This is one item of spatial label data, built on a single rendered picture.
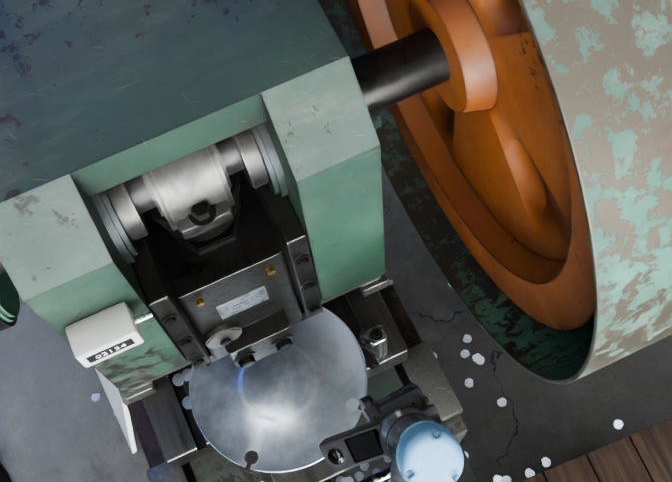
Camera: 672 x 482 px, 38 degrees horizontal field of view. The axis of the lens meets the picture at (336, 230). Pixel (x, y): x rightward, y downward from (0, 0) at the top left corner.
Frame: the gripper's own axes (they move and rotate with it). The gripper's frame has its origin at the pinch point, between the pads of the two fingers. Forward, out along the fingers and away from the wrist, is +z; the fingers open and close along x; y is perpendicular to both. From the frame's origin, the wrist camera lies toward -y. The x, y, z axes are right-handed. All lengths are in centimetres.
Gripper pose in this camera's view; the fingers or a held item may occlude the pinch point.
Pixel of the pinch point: (367, 416)
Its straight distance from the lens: 148.1
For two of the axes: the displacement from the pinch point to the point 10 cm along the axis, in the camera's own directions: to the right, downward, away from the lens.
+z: -1.3, 0.2, 9.9
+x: -4.3, -9.0, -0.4
